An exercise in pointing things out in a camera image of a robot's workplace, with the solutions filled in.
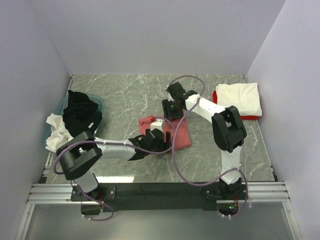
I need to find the teal plastic basket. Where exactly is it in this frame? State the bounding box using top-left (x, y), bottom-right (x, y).
top-left (41, 92), bottom-right (106, 153)

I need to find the crumpled white t shirt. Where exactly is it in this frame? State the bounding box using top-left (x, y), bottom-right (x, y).
top-left (45, 113), bottom-right (73, 153)

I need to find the folded red t shirt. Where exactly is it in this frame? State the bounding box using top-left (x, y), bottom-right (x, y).
top-left (212, 90), bottom-right (259, 121)

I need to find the pink t shirt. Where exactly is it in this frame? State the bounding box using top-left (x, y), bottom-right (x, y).
top-left (138, 115), bottom-right (192, 150)

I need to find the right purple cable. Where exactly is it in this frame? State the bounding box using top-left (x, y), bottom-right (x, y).
top-left (168, 74), bottom-right (250, 218)

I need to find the purple cable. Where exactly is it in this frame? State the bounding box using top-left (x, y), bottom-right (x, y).
top-left (53, 115), bottom-right (176, 222)
top-left (168, 74), bottom-right (250, 218)

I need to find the folded white t shirt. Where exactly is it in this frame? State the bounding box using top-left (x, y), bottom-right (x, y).
top-left (215, 83), bottom-right (263, 117)

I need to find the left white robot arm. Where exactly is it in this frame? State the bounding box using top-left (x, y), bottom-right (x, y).
top-left (53, 129), bottom-right (172, 201)

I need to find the black base crossbar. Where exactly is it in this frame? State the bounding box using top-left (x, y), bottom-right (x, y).
top-left (69, 181), bottom-right (248, 213)

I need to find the black t shirt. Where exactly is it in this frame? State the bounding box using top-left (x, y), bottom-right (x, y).
top-left (62, 90), bottom-right (103, 138)

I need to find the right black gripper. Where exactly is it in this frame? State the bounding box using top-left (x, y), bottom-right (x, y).
top-left (162, 98), bottom-right (185, 122)

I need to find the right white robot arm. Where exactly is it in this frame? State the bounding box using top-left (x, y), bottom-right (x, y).
top-left (162, 82), bottom-right (247, 200)

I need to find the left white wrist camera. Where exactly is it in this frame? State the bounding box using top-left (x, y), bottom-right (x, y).
top-left (150, 117), bottom-right (166, 132)

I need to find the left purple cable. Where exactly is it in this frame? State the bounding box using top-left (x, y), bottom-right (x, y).
top-left (53, 115), bottom-right (176, 222)

